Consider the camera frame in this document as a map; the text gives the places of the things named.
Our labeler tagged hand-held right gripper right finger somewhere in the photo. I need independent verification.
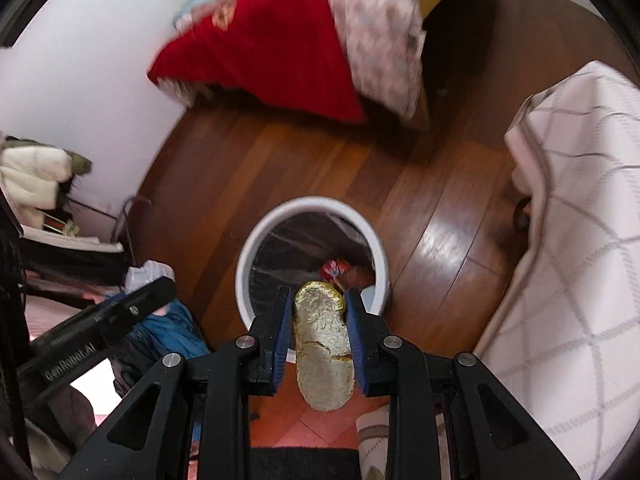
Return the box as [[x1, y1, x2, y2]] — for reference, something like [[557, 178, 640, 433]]
[[345, 287, 583, 480]]

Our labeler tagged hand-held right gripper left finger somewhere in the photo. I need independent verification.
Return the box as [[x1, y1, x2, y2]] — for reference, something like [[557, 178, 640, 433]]
[[60, 286, 296, 480]]

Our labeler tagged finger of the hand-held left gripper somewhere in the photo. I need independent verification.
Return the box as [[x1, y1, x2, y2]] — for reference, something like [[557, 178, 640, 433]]
[[92, 276, 177, 336]]

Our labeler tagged banana peel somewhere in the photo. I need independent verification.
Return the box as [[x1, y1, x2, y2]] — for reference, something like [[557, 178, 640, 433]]
[[293, 281, 357, 412]]

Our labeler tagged white round waste bin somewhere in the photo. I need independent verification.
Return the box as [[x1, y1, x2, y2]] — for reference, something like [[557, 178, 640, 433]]
[[235, 196, 392, 328]]

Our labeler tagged crushed red soda can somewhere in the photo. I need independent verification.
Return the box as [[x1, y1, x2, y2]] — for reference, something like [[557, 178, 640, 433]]
[[320, 259, 351, 283]]

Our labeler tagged white plastic bag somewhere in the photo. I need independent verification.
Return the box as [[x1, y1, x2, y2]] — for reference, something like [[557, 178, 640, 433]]
[[125, 260, 176, 293]]

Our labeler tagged blue cloth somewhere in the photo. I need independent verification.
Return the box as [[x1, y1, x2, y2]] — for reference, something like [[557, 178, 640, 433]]
[[127, 300, 211, 361]]

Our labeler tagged cream jacket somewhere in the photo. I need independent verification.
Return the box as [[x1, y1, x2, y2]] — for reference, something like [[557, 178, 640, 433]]
[[0, 132, 93, 228]]

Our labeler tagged white patterned tablecloth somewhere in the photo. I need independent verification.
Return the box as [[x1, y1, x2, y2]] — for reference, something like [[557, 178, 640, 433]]
[[472, 60, 640, 480]]

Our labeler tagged red blanket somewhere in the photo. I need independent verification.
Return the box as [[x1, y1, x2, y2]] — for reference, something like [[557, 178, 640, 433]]
[[147, 0, 368, 123]]

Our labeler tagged checkered bed sheet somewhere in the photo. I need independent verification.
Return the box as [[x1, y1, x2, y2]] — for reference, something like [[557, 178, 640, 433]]
[[322, 0, 476, 121]]

